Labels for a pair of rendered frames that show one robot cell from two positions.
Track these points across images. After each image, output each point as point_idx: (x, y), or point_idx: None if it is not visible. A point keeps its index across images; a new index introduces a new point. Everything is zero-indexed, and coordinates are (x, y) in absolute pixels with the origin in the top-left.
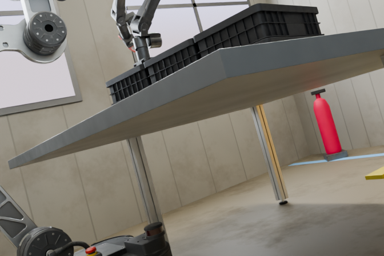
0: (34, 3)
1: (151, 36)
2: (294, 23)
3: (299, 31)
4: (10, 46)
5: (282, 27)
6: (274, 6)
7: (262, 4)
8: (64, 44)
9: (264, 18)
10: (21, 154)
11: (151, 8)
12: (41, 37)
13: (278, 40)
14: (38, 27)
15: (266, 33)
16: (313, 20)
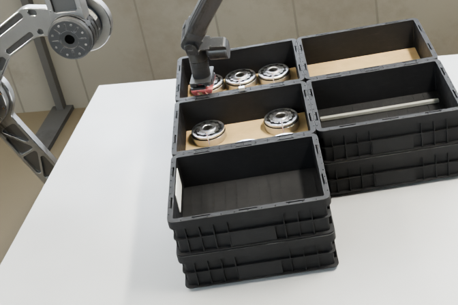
0: None
1: (210, 50)
2: (249, 230)
3: (260, 237)
4: (45, 33)
5: (216, 240)
6: (205, 220)
7: (176, 223)
8: (108, 30)
9: (184, 232)
10: (75, 129)
11: (198, 28)
12: (60, 52)
13: (200, 258)
14: (56, 40)
15: (183, 248)
16: (311, 215)
